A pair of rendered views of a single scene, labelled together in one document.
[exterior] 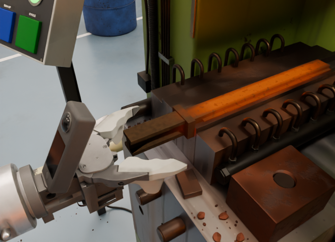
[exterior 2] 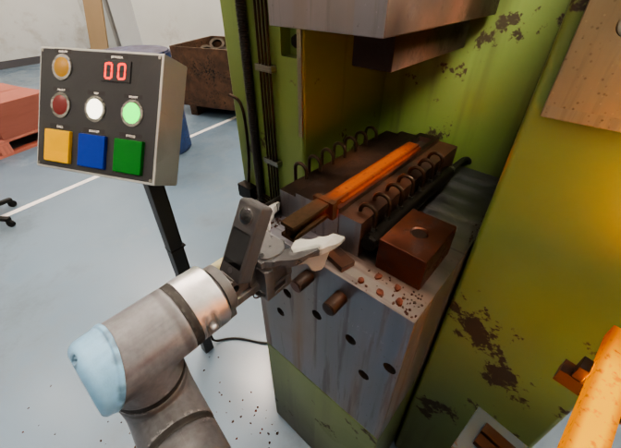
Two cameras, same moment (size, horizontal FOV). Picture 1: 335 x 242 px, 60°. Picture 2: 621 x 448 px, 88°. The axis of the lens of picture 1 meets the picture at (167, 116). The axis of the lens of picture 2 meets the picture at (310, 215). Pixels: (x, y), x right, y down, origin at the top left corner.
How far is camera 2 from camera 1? 0.18 m
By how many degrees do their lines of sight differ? 15
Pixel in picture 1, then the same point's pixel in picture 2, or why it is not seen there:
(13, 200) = (215, 292)
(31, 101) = (83, 248)
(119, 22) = not seen: hidden behind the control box
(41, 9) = (141, 129)
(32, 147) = (101, 300)
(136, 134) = (294, 222)
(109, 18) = not seen: hidden behind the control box
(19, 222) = (223, 312)
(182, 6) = (287, 110)
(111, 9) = not seen: hidden behind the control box
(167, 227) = (333, 300)
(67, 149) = (252, 238)
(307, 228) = (442, 269)
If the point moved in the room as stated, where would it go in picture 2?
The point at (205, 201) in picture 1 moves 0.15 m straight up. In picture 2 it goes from (359, 269) to (368, 198)
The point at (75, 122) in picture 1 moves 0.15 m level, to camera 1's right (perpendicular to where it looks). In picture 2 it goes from (259, 211) to (362, 193)
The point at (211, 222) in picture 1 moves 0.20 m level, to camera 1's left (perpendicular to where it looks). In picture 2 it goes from (371, 284) to (251, 314)
